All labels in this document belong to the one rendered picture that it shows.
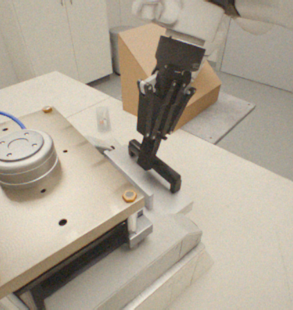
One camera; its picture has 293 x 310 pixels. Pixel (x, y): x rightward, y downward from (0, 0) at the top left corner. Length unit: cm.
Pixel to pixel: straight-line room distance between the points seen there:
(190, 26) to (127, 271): 34
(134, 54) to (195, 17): 63
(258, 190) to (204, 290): 36
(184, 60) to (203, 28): 5
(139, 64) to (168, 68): 58
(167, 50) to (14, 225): 30
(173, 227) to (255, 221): 40
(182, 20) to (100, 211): 27
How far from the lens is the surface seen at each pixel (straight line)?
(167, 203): 46
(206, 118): 112
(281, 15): 41
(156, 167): 48
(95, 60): 305
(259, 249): 72
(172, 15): 38
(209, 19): 39
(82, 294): 36
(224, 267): 67
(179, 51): 39
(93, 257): 39
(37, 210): 30
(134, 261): 37
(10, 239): 29
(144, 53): 102
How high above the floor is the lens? 133
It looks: 41 degrees down
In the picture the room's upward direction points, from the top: straight up
